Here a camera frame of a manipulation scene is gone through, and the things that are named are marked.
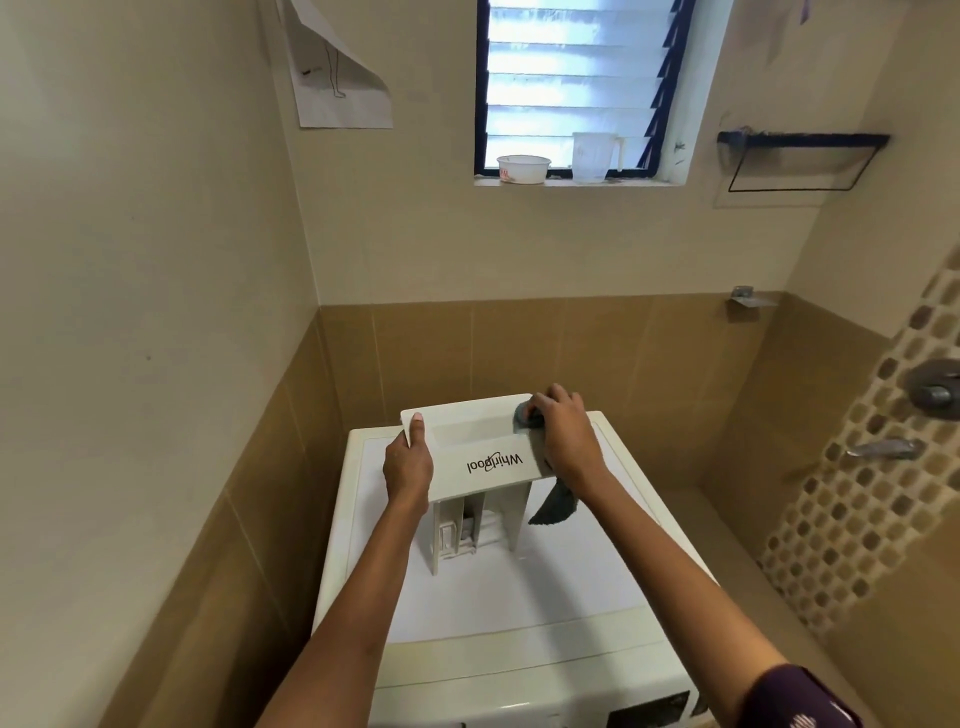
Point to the person's right hand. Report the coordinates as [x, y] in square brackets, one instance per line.
[574, 442]

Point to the person's left hand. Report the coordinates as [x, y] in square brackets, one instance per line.
[409, 472]

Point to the blue cloth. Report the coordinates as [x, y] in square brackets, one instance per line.
[555, 506]

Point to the white detergent drawer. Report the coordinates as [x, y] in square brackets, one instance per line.
[465, 435]

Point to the white washing machine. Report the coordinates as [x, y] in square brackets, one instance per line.
[525, 585]

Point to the person's right forearm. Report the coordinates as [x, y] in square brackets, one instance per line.
[675, 592]

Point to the person's left forearm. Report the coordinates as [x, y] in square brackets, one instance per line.
[352, 622]

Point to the person's dark patterned right sleeve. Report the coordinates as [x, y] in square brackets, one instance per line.
[795, 701]

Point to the white container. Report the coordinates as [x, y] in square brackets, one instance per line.
[523, 170]

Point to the black display panel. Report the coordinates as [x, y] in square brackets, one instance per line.
[652, 711]

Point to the translucent plastic jug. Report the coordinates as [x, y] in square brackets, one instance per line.
[592, 159]

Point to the chrome shower valve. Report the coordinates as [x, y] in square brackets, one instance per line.
[936, 390]

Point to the white paper sheet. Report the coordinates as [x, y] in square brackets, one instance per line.
[337, 97]

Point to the grey wall shelf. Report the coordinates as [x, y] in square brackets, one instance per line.
[750, 298]

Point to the chrome wall tap lever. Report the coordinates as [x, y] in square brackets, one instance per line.
[885, 448]

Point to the small wall window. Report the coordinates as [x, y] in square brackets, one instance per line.
[570, 75]

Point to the black wall towel rack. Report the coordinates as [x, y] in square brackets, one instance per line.
[802, 139]

